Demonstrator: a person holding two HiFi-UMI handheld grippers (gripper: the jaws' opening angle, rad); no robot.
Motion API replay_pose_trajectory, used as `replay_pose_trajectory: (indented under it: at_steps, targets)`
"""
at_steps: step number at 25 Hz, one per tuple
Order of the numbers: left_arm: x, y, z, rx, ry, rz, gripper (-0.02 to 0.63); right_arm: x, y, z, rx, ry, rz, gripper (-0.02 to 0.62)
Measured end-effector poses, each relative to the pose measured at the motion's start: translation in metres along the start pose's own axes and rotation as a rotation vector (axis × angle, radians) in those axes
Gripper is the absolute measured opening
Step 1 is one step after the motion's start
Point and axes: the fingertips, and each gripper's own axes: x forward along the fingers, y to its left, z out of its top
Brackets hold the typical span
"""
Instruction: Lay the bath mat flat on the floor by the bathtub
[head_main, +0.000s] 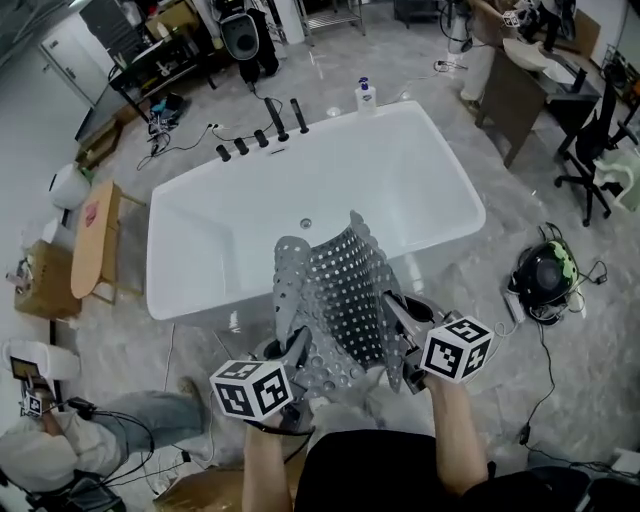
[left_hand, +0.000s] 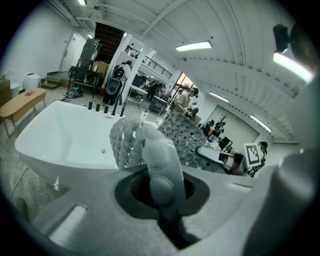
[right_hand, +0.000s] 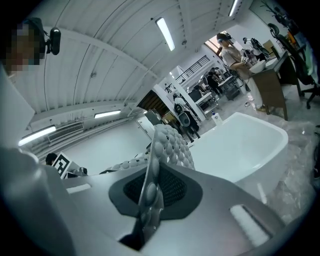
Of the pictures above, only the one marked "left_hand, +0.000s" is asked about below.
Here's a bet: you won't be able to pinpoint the small cardboard box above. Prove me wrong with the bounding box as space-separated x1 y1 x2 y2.
92 60 110 74

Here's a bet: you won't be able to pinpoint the black shelf table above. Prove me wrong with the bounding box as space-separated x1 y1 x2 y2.
67 65 101 99

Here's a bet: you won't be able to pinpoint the black head-worn camera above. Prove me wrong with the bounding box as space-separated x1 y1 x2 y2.
272 23 291 54

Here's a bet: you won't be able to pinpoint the white bathtub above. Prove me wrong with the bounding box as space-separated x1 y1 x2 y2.
14 100 161 192

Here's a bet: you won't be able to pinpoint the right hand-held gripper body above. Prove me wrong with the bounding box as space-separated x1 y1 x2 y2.
218 142 267 177

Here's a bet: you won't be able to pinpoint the wooden steps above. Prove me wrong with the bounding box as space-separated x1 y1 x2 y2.
40 77 62 90

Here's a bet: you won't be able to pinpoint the black curved faucet spout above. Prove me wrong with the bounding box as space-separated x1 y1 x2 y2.
111 93 122 116

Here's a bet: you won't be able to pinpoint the black balcony railing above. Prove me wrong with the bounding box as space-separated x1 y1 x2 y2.
143 55 174 79

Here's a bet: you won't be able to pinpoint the steel table white top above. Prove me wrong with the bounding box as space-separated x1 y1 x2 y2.
124 84 149 110

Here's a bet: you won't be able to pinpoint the white round bin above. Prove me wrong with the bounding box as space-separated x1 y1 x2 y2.
23 72 42 90

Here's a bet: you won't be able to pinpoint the oval wooden bench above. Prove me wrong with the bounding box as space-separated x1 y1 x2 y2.
0 87 47 139

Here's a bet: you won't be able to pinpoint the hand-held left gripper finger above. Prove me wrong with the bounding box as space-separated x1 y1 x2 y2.
136 124 202 251

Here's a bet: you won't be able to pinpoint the white door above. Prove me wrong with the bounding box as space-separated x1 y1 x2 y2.
59 32 77 74

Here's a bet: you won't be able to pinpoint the grey perforated bath mat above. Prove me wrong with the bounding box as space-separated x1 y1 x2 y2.
109 111 214 174

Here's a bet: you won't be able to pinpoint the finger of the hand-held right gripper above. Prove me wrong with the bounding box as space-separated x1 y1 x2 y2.
195 146 226 167

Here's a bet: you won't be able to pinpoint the dark bag with teal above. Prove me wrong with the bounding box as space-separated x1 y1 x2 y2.
60 85 84 101

